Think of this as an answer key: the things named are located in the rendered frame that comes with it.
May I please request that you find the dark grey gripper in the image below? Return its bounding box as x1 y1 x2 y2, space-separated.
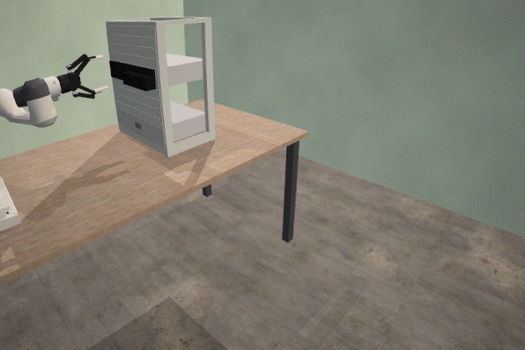
57 54 109 99

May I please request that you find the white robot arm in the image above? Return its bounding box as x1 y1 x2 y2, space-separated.
0 76 62 128

